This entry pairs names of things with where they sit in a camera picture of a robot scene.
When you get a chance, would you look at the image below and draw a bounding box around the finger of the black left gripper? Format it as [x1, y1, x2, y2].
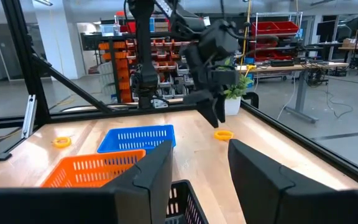
[196, 98, 220, 129]
[215, 93, 226, 124]

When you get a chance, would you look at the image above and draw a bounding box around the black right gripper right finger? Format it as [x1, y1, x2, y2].
[227, 138, 358, 224]

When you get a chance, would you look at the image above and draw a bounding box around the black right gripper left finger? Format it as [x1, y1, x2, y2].
[0, 139, 174, 224]

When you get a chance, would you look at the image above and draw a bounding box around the green plant in white pot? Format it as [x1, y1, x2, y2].
[223, 58, 255, 116]

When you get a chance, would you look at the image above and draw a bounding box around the black plastic basket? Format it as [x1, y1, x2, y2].
[165, 179, 210, 224]

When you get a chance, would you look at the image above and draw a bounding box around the red plastic storage bin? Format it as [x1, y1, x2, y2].
[252, 21, 281, 35]
[273, 21, 300, 34]

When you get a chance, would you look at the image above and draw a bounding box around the orange plastic basket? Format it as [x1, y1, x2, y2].
[40, 149, 147, 189]

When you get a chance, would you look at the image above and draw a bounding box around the blue plastic basket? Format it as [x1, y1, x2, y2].
[96, 124, 177, 155]

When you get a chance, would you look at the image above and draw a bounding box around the wooden desk with grey legs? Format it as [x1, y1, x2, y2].
[236, 61, 349, 124]

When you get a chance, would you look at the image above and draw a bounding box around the parts rack with orange bins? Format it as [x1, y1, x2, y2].
[98, 30, 198, 105]

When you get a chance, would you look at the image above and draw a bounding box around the clear plastic box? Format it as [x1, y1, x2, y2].
[99, 24, 121, 37]

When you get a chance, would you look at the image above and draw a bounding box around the black monitor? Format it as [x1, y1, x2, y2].
[316, 20, 337, 43]

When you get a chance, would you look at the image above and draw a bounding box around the silver aluminium bar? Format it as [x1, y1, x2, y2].
[21, 95, 37, 139]

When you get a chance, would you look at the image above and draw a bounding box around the yellow spring keychain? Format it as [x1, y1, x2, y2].
[52, 136, 73, 149]
[213, 129, 234, 141]

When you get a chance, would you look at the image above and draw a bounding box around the yellow hanging cable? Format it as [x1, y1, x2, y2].
[240, 0, 254, 68]

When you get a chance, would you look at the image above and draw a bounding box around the metal wire shelving unit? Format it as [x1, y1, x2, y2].
[250, 11, 304, 63]

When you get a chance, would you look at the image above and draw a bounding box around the white cable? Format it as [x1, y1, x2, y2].
[277, 76, 297, 121]

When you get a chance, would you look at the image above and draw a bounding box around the black aluminium table frame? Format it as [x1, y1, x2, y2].
[0, 0, 358, 187]

